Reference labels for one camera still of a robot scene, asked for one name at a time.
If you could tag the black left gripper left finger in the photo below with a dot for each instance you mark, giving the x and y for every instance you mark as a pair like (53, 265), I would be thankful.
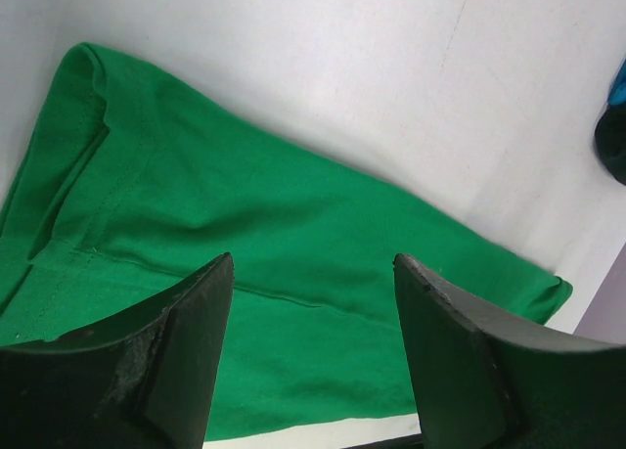
(142, 378)

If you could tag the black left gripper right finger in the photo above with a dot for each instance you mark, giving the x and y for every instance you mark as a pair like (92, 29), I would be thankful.
(485, 378)

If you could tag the green t-shirt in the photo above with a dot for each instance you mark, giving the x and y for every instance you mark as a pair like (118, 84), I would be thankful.
(133, 180)

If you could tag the folded black t-shirt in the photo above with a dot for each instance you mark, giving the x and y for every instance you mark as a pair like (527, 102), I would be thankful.
(609, 137)

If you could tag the folded blue t-shirt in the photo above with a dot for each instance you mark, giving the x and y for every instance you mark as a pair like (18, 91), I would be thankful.
(617, 92)

